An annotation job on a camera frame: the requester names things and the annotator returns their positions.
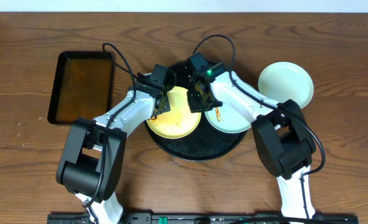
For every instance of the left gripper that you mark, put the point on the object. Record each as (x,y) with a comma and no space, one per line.
(161,104)

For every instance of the black round tray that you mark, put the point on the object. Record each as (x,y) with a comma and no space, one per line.
(205,142)

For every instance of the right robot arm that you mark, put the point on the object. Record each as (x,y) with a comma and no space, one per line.
(283,140)

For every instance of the black rectangular water tray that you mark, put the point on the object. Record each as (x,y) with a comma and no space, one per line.
(82,86)

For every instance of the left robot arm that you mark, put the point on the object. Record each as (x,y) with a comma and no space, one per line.
(91,161)

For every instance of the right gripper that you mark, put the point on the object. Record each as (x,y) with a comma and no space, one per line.
(199,100)

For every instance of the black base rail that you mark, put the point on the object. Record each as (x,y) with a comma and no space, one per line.
(147,218)

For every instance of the yellow plate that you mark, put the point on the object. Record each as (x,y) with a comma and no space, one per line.
(179,121)

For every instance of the light green plate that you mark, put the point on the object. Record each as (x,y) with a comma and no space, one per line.
(282,81)
(227,120)

